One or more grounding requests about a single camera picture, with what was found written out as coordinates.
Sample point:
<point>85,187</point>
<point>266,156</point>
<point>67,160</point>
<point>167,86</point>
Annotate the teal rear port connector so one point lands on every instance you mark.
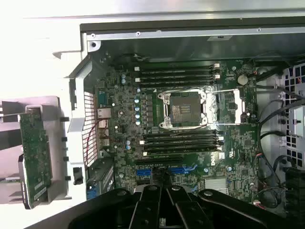
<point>102,96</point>

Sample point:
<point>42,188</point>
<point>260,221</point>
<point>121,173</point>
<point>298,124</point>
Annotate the green motherboard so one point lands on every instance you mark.
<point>238,148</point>

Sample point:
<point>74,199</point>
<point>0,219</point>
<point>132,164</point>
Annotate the grey printed parts rack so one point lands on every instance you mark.
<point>47,102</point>

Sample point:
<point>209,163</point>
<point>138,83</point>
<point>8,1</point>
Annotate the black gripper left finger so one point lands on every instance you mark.
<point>147,205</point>

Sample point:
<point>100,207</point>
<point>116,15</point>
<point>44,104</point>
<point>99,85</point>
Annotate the CPU socket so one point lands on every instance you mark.
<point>186,109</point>

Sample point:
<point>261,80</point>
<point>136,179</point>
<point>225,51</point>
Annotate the long black expansion slot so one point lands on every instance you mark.
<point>157,160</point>

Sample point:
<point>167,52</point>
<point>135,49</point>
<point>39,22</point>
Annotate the black ribbed plastic block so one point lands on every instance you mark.
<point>295,190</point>

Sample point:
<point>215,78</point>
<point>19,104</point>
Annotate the silver socket cover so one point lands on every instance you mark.
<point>210,107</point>

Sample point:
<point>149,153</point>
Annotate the silver coin cell battery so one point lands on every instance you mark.
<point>242,80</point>

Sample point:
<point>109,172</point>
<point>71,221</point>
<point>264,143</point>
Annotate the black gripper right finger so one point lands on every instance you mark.
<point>186,210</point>

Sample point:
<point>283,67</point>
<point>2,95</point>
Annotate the silver rear port connectors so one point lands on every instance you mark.
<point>104,113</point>

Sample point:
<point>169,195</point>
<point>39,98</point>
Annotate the silver chipset heat sink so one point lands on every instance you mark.
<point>214,184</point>

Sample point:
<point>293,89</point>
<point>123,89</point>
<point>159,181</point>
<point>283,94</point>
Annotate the black case latch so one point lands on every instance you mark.
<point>78,175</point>

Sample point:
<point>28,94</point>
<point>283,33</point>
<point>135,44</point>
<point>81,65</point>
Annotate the grey metal PC case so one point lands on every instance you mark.
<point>166,51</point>

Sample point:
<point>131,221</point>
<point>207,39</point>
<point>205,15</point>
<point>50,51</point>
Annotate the metal disk bay cage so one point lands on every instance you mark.
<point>297,119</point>

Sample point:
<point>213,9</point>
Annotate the blue expansion slot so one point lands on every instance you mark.
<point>144,172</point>

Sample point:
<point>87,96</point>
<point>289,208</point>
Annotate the blue card retention clip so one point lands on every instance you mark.
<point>91,194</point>

